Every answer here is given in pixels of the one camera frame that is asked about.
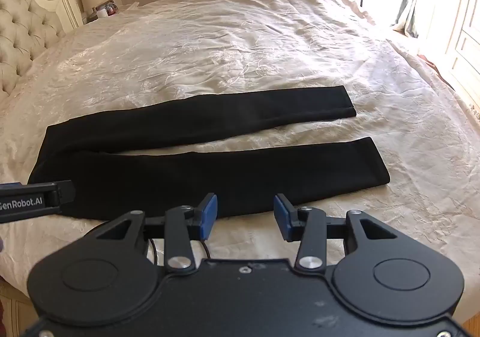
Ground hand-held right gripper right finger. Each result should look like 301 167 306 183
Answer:
273 193 404 275

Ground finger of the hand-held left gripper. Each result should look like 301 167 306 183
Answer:
45 180 76 212

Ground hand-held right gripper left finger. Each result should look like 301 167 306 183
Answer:
87 192 219 275

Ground black pants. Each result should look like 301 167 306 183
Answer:
28 85 391 220

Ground cream embroidered bedspread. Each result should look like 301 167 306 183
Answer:
0 0 480 326

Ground cream tufted headboard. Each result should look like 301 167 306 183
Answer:
0 0 84 98

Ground white nightstand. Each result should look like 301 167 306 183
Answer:
82 0 140 25

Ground white wardrobe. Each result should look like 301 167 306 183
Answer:
445 0 480 99

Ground wooden bed frame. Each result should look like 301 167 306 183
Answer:
0 277 40 337

